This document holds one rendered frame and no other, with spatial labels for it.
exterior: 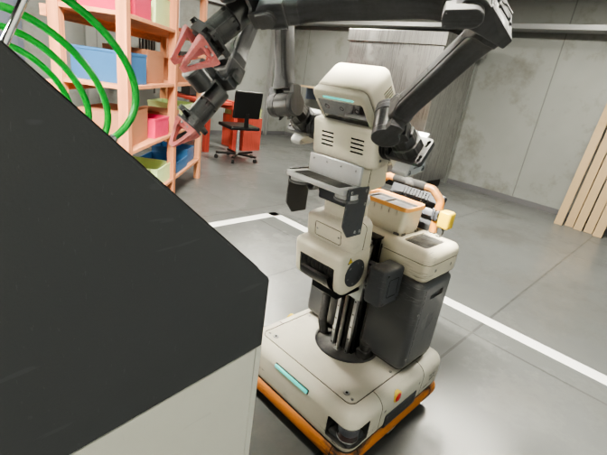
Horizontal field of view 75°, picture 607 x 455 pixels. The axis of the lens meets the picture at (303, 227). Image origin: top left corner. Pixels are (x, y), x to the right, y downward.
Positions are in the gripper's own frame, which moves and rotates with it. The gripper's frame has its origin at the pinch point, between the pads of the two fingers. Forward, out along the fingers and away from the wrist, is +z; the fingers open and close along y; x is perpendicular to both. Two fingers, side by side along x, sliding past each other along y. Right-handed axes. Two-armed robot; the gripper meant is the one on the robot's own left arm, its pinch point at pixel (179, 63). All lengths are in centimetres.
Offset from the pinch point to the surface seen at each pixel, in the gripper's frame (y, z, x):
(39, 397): 47, 45, -3
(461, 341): 35, -29, 214
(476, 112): -233, -350, 470
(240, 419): 48, 42, 44
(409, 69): -278, -276, 344
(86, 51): -219, 20, 63
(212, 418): 48, 43, 34
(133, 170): 37.8, 16.8, -12.4
